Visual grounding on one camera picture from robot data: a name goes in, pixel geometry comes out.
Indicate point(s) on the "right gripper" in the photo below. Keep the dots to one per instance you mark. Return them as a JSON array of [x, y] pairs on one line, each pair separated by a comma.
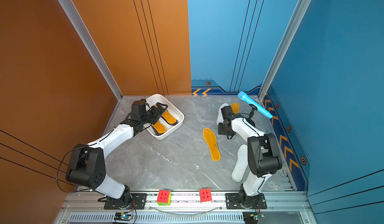
[[220, 131]]

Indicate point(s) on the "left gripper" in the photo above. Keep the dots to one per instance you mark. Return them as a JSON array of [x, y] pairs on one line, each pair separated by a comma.
[[159, 113]]

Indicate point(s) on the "yellow insole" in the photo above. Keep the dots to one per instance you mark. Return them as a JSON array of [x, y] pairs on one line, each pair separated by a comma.
[[158, 128], [169, 119], [211, 140], [235, 107]]

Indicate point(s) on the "white insole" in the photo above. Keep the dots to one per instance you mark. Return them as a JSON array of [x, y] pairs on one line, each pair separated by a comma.
[[220, 117], [241, 163]]

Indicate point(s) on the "white plastic storage box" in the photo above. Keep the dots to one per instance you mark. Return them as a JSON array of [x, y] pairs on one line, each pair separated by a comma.
[[152, 100]]

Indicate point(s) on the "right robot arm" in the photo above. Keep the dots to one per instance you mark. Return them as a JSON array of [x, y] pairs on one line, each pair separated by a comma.
[[261, 154]]

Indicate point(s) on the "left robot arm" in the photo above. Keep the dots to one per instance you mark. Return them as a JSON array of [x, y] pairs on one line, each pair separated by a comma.
[[87, 166]]

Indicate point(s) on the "black microphone stand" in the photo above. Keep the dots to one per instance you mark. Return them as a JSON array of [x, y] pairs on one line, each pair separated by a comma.
[[250, 115]]

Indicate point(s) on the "blue toy microphone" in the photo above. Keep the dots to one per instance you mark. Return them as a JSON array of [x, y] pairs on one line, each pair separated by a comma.
[[244, 97]]

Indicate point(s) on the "right rubik cube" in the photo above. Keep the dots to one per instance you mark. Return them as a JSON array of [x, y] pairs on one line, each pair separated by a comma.
[[205, 195]]

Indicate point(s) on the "rubik cube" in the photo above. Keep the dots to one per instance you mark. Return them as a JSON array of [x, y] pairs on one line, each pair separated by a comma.
[[164, 198], [205, 195]]

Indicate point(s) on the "left rubik cube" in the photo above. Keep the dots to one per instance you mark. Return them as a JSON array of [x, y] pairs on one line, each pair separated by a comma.
[[164, 198]]

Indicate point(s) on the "right green circuit board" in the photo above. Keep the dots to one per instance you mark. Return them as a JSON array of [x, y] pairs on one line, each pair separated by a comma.
[[252, 218]]

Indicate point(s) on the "green circuit board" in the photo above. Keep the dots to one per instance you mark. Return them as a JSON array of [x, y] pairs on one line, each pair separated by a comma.
[[252, 218], [122, 218]]

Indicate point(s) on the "left green circuit board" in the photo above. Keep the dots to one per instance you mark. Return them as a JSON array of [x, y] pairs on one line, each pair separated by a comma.
[[122, 218]]

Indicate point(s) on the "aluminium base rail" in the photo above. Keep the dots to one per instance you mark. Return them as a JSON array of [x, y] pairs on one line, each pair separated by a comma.
[[186, 208]]

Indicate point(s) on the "left aluminium corner post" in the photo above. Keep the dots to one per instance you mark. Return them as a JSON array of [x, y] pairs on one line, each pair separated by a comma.
[[76, 20]]

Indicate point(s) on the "aluminium corner post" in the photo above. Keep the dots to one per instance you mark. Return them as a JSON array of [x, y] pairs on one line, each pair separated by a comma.
[[76, 20], [292, 27]]

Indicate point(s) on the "right aluminium corner post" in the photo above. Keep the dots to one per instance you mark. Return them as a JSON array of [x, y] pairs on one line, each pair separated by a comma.
[[292, 27]]

